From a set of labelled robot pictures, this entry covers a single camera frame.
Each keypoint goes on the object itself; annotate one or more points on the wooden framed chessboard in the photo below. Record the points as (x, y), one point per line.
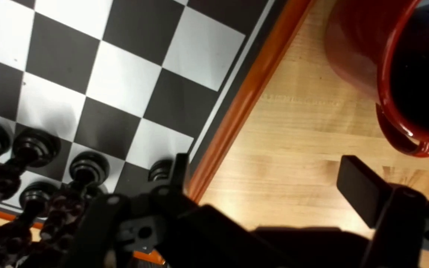
(125, 79)

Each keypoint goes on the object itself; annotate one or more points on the red mug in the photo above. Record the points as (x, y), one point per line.
(363, 54)

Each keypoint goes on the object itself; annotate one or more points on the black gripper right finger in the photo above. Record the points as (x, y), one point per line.
(393, 224)

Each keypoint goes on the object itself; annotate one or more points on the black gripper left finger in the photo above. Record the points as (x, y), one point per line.
(104, 228)

